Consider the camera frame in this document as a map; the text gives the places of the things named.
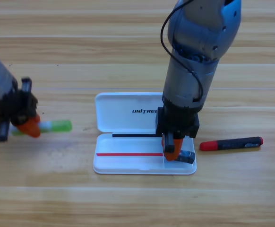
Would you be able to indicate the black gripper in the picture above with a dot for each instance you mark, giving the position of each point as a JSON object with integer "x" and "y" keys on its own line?
{"x": 19, "y": 106}
{"x": 177, "y": 120}

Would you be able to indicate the white Unitree pencil case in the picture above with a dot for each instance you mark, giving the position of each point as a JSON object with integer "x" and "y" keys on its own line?
{"x": 118, "y": 113}

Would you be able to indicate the small black eraser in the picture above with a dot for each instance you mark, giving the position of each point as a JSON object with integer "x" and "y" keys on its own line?
{"x": 187, "y": 156}

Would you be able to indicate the black marker with red cap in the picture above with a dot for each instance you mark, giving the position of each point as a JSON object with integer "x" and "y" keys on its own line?
{"x": 232, "y": 143}

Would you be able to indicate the green and white highlighter pen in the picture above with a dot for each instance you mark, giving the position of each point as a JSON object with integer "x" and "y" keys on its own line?
{"x": 59, "y": 126}

